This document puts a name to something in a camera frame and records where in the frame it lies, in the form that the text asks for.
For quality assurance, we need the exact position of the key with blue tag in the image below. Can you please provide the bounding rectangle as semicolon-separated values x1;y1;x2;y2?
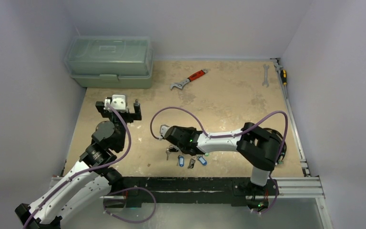
197;156;208;166
177;155;184;167

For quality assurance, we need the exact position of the key with white tag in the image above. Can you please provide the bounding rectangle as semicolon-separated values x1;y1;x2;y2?
187;158;196;169

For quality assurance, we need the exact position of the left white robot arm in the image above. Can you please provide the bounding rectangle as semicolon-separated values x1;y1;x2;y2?
15;95;142;229

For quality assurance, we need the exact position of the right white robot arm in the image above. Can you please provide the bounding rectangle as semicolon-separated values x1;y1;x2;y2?
160;123;286;194

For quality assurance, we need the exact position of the green translucent plastic toolbox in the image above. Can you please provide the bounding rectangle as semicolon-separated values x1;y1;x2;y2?
64;36;154;89

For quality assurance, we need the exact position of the silver open-end spanner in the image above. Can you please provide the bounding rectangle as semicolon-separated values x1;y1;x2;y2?
262;64;269;88

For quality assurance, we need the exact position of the yellow black screwdriver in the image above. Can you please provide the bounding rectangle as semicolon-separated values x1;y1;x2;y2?
280;69;287;86

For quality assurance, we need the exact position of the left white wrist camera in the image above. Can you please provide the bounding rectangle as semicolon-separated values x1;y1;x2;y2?
104;94;129;112

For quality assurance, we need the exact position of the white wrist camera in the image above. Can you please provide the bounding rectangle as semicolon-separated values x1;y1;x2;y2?
159;125;170;140
104;94;129;112

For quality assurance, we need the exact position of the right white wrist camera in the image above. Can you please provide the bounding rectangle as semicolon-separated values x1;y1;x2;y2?
159;125;170;140

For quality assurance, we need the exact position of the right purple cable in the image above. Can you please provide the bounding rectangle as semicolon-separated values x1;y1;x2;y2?
150;106;289;216

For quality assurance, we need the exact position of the red handled adjustable wrench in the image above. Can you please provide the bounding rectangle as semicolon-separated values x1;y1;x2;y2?
170;69;208;90

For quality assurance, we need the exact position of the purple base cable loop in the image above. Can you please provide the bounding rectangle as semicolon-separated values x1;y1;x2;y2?
102;186;156;223

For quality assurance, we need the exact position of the aluminium side rail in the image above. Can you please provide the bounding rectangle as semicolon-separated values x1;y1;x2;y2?
270;58;311;177

